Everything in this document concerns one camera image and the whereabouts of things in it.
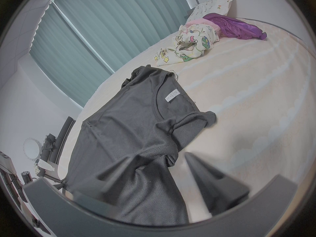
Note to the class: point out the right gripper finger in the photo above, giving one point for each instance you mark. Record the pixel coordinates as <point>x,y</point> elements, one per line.
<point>214,189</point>

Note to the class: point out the black T-shirt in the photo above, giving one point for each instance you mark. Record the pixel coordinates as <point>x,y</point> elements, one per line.
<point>123,132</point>

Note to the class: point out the bed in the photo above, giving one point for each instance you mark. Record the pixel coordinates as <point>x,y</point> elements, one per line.
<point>246,95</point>

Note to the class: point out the white printed garment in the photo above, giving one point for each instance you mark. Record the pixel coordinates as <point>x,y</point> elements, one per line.
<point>190,43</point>

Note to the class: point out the dark grey chest of drawers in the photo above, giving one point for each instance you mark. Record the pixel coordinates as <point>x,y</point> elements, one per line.
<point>66,129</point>

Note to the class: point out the purple garment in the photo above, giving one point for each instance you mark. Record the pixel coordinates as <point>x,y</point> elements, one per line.
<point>234,27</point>

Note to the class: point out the pink garment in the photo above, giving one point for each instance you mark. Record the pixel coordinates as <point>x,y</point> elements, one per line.
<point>200,23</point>

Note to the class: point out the white hanging cloth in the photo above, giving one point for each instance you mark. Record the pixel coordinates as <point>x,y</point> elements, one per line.
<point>45,166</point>

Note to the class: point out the small black garment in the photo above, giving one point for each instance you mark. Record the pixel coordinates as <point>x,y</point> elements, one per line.
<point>50,142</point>

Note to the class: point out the white printed pillow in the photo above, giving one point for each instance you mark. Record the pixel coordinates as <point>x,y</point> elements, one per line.
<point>212,5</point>

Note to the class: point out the round white mirror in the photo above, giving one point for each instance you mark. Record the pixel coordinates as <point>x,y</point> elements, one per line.
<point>32,148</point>

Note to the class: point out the blue-green curtain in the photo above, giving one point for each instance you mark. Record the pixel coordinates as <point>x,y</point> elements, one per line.
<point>123,21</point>
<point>64,65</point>

